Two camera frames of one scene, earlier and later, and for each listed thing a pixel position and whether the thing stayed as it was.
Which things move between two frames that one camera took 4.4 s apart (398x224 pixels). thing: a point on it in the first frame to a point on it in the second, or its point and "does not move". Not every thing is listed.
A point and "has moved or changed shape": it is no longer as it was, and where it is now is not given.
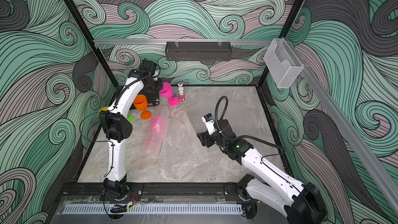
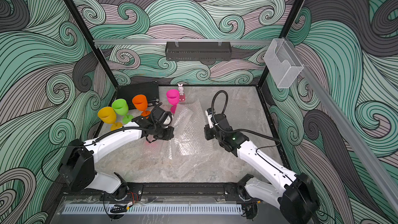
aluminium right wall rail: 385,186 does not move
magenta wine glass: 167,92 has moved or changed shape
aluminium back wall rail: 112,42 does not move
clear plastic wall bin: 281,62 does not move
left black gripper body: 155,86 to 163,133
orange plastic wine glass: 140,102 does not move
